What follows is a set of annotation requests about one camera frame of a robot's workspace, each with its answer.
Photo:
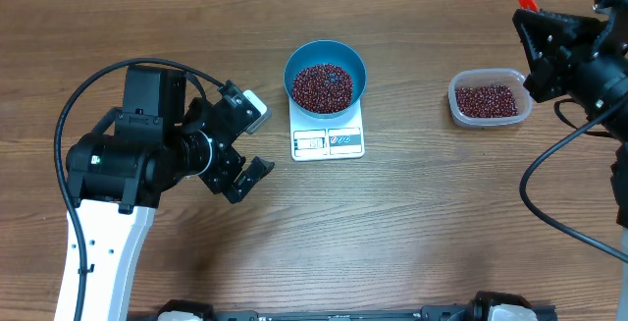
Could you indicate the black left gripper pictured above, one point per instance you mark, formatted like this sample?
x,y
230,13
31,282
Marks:
x,y
220,182

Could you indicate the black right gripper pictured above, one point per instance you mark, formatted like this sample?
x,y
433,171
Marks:
x,y
568,54

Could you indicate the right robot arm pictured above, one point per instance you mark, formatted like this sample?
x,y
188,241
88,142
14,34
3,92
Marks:
x,y
614,120

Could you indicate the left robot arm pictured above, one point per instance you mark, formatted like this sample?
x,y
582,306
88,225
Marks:
x,y
115,176

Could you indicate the white digital kitchen scale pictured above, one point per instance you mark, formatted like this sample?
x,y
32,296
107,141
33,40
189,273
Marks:
x,y
313,138

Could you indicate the red beans in bowl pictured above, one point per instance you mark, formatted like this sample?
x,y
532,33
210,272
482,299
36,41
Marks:
x,y
322,89

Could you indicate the blue metal bowl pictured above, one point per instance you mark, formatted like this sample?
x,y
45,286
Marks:
x,y
327,52

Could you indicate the clear plastic container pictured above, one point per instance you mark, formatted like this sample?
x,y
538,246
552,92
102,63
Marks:
x,y
510,78

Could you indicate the red beans pile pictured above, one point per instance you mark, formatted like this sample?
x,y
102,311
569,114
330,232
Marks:
x,y
492,101

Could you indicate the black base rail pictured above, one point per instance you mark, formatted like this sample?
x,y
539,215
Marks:
x,y
484,306

